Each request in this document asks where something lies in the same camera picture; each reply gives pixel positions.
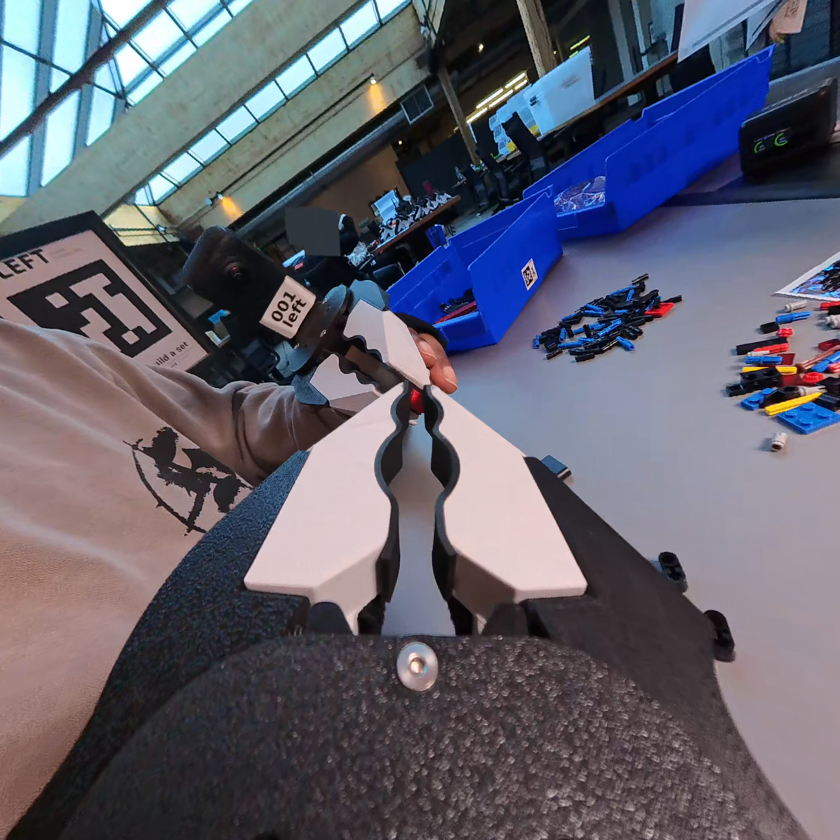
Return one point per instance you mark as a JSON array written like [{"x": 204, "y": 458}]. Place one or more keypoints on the red lego connector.
[{"x": 415, "y": 400}]

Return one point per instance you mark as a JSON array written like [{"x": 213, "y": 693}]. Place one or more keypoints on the black device with green display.
[{"x": 787, "y": 128}]

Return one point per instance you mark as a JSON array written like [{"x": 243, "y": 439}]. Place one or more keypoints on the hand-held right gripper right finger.
[{"x": 505, "y": 525}]

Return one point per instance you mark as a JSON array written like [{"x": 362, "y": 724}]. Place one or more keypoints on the person's left hand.
[{"x": 441, "y": 367}]

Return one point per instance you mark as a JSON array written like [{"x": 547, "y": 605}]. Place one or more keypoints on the black lego link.
[
  {"x": 720, "y": 634},
  {"x": 673, "y": 569}
]

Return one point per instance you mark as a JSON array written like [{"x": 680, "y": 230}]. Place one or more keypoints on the red lego liftarm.
[{"x": 459, "y": 312}]

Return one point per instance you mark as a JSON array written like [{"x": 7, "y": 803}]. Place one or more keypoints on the pile of mixed lego pieces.
[{"x": 787, "y": 387}]

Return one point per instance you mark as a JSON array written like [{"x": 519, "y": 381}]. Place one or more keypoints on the black lego panel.
[{"x": 556, "y": 467}]

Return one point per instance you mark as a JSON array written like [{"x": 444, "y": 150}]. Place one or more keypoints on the large blue storage bin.
[{"x": 669, "y": 151}]

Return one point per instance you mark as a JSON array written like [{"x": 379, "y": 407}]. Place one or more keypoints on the person's left forearm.
[{"x": 197, "y": 407}]

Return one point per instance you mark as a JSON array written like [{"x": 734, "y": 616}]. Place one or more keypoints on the grey lego pin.
[{"x": 779, "y": 443}]

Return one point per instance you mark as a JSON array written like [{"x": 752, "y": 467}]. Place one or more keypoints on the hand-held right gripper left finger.
[{"x": 328, "y": 518}]

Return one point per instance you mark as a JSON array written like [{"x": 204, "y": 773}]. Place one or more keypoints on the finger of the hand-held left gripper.
[
  {"x": 344, "y": 390},
  {"x": 390, "y": 341}
]

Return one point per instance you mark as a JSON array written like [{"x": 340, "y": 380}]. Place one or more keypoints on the colourful sticker sheet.
[{"x": 814, "y": 282}]

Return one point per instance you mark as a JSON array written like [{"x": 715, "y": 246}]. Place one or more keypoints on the small crinkled plastic bag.
[{"x": 581, "y": 193}]

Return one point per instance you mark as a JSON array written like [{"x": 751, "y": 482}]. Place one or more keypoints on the pile of black blue pins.
[{"x": 604, "y": 321}]

